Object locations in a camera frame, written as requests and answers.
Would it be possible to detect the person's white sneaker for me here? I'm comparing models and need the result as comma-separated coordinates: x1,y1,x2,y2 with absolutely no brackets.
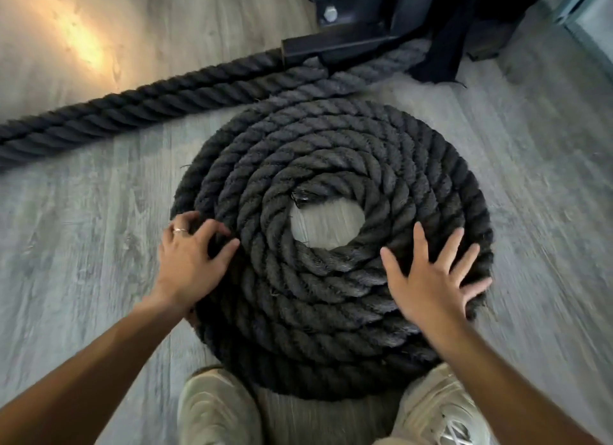
375,362,494,445
177,365,264,445

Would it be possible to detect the person's left hand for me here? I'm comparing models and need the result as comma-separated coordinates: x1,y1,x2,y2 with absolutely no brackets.
152,211,240,312

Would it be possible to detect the person's right forearm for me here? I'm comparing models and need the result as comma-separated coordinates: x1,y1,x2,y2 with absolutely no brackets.
421,314,605,445

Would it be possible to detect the black metal rack base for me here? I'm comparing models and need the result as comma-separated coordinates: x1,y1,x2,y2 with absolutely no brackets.
281,0,448,70

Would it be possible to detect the person's left forearm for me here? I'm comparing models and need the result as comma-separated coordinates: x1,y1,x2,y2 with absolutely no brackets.
0,290,193,445

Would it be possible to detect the person's right hand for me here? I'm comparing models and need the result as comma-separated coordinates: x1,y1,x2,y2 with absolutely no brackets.
380,222,493,327

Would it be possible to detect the person's left white sneaker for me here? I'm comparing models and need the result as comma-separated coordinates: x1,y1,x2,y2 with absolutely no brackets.
177,365,264,445

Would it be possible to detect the black fabric strap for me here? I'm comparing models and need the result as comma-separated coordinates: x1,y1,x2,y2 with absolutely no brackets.
411,0,543,85

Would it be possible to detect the thick black battle rope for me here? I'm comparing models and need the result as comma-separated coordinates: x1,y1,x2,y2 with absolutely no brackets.
0,38,494,402

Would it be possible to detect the pale glass door frame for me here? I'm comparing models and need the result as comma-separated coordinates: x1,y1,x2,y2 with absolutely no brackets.
550,0,613,68

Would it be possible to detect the person's right white sneaker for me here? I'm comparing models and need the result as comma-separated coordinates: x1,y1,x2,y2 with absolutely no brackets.
375,362,494,445

